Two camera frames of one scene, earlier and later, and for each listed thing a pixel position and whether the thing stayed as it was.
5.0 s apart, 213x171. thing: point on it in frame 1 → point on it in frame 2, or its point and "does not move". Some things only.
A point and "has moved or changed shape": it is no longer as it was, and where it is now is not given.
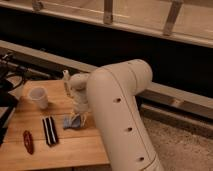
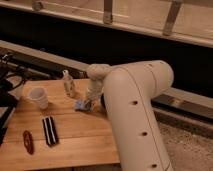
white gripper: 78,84 → 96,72
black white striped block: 50,129 does not move
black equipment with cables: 11,77 does not move
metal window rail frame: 185,20 does not move
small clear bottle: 66,76 does not move
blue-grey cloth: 77,120 has moved or changed shape
